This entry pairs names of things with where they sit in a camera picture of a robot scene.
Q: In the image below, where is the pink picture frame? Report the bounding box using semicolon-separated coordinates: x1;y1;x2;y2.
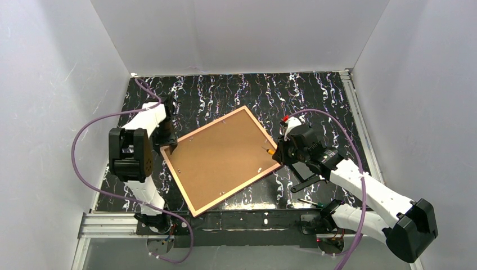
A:
160;106;280;217

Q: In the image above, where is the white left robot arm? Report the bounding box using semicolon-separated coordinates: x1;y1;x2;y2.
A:
109;96;177;230

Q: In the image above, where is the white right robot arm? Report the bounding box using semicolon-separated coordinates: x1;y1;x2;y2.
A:
272;116;438;263

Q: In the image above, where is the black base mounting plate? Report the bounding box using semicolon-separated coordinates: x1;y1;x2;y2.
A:
134;209;354;253

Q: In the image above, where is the green handled screwdriver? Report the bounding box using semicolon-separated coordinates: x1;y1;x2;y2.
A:
298;199;324;209

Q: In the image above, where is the aluminium rail frame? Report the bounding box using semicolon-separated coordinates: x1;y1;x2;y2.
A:
71;70;392;269

